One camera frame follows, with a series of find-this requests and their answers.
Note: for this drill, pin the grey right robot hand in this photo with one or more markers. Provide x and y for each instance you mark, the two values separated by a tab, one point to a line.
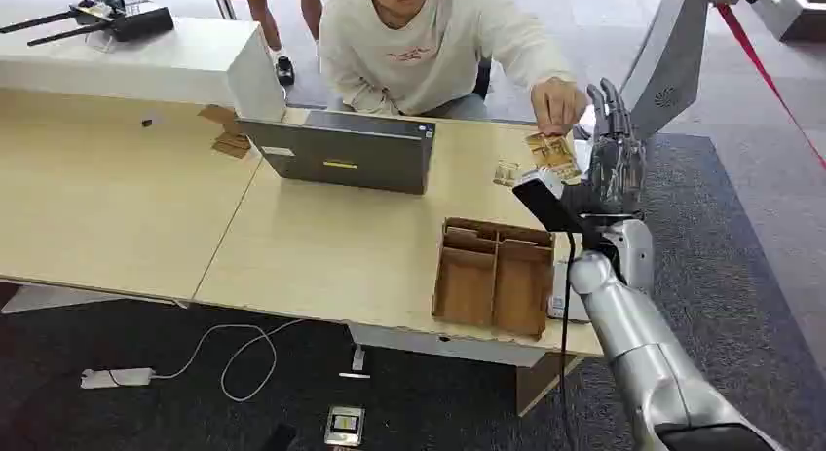
616	170

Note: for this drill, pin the person's left hand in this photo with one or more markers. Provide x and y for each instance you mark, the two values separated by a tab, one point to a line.
556	103

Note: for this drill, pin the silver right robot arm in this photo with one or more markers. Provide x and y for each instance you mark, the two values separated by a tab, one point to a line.
652	364

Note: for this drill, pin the pale clear card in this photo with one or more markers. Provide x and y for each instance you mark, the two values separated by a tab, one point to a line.
506	172

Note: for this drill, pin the grey angled stand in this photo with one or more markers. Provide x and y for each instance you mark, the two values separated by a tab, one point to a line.
671	54

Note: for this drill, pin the white flat box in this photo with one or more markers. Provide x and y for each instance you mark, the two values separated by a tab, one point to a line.
559	296

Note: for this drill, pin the seated person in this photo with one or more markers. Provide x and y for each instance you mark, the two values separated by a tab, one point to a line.
419	48

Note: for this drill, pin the wooden card box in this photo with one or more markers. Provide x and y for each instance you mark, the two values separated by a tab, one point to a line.
493	277

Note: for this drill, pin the grey laptop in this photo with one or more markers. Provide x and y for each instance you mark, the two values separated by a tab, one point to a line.
348	152

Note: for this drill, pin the wooden desk leg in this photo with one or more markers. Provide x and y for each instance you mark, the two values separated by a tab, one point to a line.
542	383

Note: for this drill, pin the grey furniture base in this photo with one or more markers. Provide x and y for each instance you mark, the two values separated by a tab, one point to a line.
797	9

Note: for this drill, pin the standing person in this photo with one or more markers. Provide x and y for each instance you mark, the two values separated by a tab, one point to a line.
284	22

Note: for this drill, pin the folded cardboard piece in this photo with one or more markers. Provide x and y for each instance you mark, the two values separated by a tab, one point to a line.
231	145

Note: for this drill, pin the flat cardboard piece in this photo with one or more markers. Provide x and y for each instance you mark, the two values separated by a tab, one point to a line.
218	116

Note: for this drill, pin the metal floor socket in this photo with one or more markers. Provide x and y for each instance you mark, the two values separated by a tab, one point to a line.
344	425

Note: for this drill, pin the black router with antennas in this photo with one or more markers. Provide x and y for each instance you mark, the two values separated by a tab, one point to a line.
110	19

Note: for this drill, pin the white power strip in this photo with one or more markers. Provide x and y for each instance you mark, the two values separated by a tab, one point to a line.
116	378

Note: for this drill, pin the black and pale wrist camera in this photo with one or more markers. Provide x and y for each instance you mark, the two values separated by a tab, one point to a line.
545	203

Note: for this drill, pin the grey desk frame beam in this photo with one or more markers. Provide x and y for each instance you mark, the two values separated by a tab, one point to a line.
445	346

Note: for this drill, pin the white desk foot bracket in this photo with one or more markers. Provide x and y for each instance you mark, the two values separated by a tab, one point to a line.
356	364

